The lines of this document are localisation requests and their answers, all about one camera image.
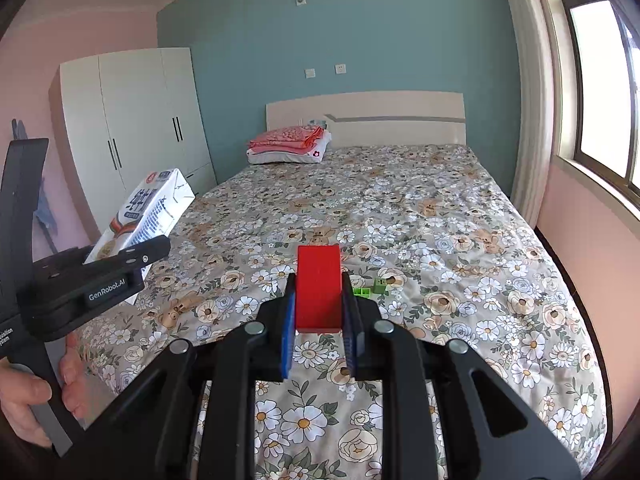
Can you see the bright green block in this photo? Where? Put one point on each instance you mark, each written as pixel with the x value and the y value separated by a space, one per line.
pixel 361 291

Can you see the window with metal frame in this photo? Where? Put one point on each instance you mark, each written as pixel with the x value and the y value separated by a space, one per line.
pixel 595 85

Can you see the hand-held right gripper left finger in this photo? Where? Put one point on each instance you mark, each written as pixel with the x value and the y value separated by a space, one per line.
pixel 288 330

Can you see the bed with floral cover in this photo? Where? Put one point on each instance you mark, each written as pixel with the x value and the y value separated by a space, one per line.
pixel 425 240

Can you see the beige bed headboard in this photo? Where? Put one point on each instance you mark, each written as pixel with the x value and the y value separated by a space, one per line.
pixel 400 110

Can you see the red block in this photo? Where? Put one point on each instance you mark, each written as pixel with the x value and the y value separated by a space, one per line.
pixel 320 285

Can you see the white wardrobe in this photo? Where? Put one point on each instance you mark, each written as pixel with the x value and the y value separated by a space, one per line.
pixel 135 110

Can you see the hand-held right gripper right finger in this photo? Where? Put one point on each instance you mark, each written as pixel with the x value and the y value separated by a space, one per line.
pixel 348 330

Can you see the person's left hand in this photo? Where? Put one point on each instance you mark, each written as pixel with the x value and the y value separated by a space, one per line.
pixel 25 395

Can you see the white wall switch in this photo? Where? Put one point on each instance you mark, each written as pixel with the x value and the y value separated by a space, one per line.
pixel 310 73

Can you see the cream curtain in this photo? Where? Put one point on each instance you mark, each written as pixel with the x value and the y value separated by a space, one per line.
pixel 530 85

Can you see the pink folded bedding and pillow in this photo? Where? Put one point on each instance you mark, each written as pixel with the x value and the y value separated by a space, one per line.
pixel 292 157

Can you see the white blue milk carton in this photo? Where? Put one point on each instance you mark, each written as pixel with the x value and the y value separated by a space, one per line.
pixel 145 210

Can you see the dark green block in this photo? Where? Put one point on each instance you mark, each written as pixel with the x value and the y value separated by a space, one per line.
pixel 381 286

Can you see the folded pink blanket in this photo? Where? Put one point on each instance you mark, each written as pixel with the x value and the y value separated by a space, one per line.
pixel 285 139

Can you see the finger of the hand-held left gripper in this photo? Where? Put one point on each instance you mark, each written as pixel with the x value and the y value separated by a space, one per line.
pixel 145 254

